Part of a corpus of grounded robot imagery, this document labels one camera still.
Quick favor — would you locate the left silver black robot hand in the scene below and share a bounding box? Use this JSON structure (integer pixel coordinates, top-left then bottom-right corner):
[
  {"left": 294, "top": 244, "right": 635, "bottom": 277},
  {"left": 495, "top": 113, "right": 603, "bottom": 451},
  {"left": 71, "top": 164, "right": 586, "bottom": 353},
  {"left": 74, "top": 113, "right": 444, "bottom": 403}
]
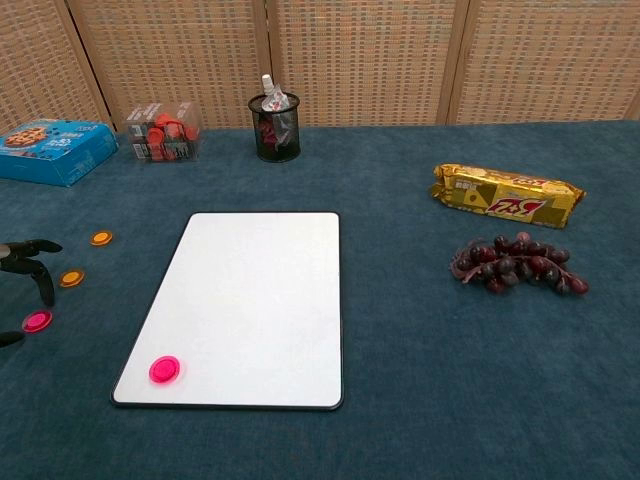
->
[{"left": 0, "top": 238, "right": 64, "bottom": 350}]

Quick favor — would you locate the red round magnet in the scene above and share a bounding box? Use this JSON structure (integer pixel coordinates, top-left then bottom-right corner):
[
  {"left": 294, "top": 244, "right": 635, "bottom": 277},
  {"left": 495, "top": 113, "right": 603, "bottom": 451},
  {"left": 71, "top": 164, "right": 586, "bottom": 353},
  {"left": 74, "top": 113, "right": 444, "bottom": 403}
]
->
[
  {"left": 21, "top": 309, "right": 54, "bottom": 334},
  {"left": 148, "top": 355, "right": 187, "bottom": 386}
]

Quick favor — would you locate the white magnetic board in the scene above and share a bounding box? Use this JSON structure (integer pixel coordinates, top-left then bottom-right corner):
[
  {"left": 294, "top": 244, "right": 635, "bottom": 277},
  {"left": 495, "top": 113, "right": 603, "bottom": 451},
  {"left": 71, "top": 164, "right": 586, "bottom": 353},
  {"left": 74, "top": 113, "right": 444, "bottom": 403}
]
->
[{"left": 110, "top": 211, "right": 346, "bottom": 412}]

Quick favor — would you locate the blue cookie box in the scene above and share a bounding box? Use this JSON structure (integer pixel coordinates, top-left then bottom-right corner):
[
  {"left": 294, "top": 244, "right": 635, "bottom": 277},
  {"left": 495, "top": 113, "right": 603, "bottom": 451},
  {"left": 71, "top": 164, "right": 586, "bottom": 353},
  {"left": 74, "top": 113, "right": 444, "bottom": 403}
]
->
[{"left": 0, "top": 118, "right": 120, "bottom": 188}]

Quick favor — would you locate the red and black snack box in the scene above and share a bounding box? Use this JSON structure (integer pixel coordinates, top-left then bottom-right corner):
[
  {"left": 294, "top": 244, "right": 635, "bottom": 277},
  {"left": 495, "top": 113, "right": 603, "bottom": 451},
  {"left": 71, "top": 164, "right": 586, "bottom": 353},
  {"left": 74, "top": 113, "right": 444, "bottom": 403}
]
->
[{"left": 123, "top": 101, "right": 204, "bottom": 164}]

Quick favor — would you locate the black mesh pen holder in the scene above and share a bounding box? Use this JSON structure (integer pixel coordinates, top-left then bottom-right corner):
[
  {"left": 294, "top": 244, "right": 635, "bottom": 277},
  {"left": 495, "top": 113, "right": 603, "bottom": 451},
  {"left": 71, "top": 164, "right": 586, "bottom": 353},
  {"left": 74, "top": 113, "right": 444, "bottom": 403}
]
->
[{"left": 247, "top": 93, "right": 303, "bottom": 163}]

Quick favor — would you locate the white spout pouch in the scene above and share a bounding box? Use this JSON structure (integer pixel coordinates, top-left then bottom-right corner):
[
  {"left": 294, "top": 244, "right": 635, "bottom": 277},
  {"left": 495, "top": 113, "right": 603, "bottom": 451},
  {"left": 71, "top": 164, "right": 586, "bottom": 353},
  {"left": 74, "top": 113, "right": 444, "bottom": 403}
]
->
[{"left": 260, "top": 73, "right": 289, "bottom": 114}]

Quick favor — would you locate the woven bamboo folding screen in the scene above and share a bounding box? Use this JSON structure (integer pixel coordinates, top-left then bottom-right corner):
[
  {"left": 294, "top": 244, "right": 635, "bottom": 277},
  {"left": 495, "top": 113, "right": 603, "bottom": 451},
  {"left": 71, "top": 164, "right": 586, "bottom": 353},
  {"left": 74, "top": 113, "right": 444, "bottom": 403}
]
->
[{"left": 0, "top": 0, "right": 640, "bottom": 136}]

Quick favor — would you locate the teal table cloth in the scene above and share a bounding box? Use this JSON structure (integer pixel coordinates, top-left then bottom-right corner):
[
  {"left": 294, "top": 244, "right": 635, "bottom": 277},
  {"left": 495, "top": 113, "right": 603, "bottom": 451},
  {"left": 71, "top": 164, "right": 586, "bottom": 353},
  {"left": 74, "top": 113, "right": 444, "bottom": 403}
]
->
[{"left": 0, "top": 119, "right": 640, "bottom": 480}]

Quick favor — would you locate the gold biscuit packet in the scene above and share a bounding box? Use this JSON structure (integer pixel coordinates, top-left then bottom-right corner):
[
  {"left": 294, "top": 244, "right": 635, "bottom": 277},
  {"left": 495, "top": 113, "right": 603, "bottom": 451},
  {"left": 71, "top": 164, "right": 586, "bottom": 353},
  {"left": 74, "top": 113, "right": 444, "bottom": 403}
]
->
[{"left": 427, "top": 162, "right": 587, "bottom": 231}]

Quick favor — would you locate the purple grape bunch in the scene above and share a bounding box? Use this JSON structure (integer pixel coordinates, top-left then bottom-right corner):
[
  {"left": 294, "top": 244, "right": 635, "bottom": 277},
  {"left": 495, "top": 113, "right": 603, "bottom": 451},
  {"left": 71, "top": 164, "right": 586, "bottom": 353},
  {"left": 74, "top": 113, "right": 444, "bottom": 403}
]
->
[{"left": 448, "top": 231, "right": 590, "bottom": 298}]

